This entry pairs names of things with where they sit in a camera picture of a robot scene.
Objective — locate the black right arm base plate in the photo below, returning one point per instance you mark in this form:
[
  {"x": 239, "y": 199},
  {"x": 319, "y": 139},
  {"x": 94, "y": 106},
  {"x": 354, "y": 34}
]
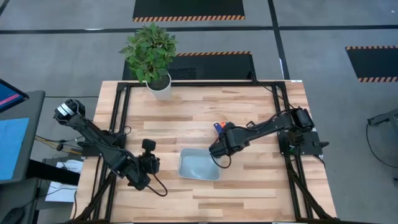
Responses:
[{"x": 314, "y": 144}]

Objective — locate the grey plastic basket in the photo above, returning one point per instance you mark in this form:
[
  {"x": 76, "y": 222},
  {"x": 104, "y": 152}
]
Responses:
[{"x": 199, "y": 165}]

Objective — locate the grey desk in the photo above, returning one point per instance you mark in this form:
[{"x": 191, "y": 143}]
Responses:
[{"x": 34, "y": 140}]

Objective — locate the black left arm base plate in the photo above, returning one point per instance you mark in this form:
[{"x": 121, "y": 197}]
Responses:
[{"x": 85, "y": 149}]

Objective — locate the black aluminium table frame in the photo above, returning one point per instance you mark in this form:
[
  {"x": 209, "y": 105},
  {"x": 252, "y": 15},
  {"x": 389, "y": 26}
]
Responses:
[{"x": 202, "y": 84}]

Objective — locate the blue paper sheet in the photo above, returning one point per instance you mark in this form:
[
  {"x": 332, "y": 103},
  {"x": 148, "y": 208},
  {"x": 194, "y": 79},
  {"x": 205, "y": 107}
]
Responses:
[{"x": 12, "y": 146}]

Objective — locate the black hazard-striped floor mat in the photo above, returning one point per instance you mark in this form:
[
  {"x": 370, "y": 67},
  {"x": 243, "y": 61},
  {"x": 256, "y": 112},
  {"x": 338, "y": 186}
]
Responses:
[
  {"x": 373, "y": 62},
  {"x": 186, "y": 7},
  {"x": 211, "y": 67}
]

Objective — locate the white plant pot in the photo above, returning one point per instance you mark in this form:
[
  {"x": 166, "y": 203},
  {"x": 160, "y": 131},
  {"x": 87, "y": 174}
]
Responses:
[{"x": 161, "y": 93}]

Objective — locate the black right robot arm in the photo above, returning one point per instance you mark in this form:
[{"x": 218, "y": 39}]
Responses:
[{"x": 270, "y": 126}]

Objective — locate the green leafy plant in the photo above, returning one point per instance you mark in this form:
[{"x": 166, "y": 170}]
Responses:
[{"x": 149, "y": 53}]

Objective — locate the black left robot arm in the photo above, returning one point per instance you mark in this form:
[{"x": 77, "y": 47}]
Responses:
[{"x": 93, "y": 133}]

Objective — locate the royal blue measuring cup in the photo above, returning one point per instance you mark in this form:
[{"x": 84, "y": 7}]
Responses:
[{"x": 217, "y": 128}]

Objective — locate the black desk foot bar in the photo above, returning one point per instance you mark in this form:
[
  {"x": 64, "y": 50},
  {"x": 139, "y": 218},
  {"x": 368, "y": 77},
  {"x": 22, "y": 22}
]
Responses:
[{"x": 53, "y": 172}]

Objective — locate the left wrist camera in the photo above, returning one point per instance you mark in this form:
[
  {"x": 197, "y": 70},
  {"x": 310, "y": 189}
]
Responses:
[{"x": 148, "y": 144}]

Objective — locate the white paper sheet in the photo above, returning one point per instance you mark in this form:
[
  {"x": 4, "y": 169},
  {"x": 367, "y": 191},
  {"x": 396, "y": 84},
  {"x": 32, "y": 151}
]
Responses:
[{"x": 62, "y": 189}]

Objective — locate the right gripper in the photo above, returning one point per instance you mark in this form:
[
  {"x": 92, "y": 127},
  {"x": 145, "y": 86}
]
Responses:
[{"x": 230, "y": 141}]

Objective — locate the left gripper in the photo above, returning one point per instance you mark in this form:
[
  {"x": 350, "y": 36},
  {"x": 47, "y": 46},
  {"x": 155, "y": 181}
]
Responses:
[{"x": 146, "y": 166}]

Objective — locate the computer monitor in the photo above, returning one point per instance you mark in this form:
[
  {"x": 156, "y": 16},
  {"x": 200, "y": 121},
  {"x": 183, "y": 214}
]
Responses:
[{"x": 9, "y": 95}]

